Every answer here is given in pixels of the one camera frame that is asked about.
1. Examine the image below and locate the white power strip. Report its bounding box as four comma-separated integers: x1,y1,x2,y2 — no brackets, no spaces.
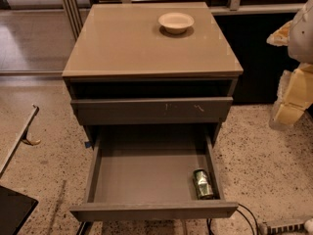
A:
258,216,313,235

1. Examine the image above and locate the white paper bowl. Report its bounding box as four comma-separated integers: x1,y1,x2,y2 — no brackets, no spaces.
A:
158,13,195,34

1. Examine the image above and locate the grey drawer cabinet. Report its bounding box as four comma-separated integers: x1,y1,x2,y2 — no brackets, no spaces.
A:
62,1,245,235

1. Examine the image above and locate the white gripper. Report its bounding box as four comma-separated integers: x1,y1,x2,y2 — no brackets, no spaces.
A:
266,22,313,125

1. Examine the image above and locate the open grey middle drawer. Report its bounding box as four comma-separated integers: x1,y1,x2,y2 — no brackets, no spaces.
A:
70,124,238,221

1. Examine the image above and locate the closed grey top drawer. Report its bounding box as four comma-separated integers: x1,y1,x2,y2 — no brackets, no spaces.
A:
70,97,233,125

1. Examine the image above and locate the black power cable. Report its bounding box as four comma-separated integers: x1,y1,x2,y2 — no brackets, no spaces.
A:
205,203,260,235

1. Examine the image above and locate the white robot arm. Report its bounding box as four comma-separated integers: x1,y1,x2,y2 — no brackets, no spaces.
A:
266,0,313,128

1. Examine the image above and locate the green soda can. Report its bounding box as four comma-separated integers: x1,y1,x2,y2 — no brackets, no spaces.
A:
193,169,214,200

